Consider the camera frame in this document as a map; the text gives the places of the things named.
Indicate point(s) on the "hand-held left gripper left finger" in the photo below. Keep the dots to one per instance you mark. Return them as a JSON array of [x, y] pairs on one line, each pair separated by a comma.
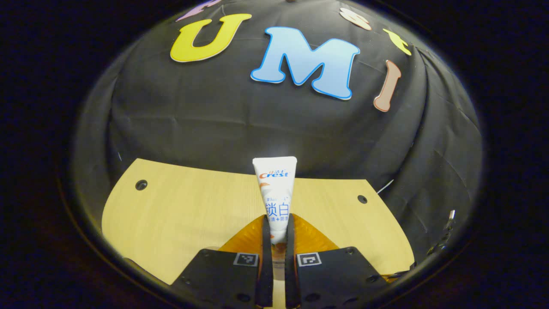
[[266, 257]]

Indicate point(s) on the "white toothpaste tube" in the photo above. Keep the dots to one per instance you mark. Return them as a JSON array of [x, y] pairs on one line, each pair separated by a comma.
[[275, 180]]

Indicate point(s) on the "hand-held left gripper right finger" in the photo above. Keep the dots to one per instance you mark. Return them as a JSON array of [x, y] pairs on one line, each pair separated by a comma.
[[290, 257]]

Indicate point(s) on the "light wooden desktop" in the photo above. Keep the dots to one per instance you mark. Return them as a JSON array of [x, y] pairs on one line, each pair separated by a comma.
[[180, 206]]

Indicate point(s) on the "black desk grommet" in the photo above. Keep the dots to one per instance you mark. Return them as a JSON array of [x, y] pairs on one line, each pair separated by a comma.
[[141, 185], [362, 199]]

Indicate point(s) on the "black backdrop cloth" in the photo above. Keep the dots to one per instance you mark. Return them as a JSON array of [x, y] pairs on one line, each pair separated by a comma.
[[214, 111]]

